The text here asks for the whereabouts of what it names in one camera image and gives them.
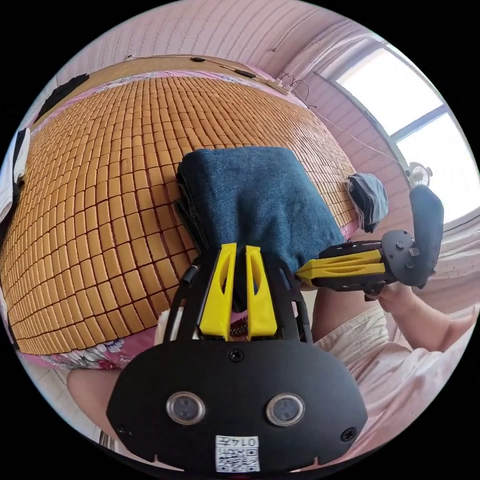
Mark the person's right hand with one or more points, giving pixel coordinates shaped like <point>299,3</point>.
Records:
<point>396,300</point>

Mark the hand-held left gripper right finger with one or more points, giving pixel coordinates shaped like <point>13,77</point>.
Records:
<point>262,307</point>

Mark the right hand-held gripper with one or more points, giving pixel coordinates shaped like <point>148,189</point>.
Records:
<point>398,259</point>

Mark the pile of white black clothes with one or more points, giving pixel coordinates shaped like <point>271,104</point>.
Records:
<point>15,168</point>

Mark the white fan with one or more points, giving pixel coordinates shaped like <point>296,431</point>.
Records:
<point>419,175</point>

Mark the blue jeans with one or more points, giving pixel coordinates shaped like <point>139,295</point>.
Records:
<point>258,195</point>

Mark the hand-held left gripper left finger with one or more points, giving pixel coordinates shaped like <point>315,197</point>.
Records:
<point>216,300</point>

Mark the black garment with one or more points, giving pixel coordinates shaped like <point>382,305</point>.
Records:
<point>62,93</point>

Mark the pile of grey clothes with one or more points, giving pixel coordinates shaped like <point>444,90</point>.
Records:
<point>369,198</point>

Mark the window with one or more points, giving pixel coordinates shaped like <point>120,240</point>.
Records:
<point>420,112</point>

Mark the bed with woven mat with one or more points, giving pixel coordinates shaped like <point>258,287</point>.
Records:
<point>105,210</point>

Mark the person's body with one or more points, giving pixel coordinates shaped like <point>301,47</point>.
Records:
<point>393,375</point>

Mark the person's right forearm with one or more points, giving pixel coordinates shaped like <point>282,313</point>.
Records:
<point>442,326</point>

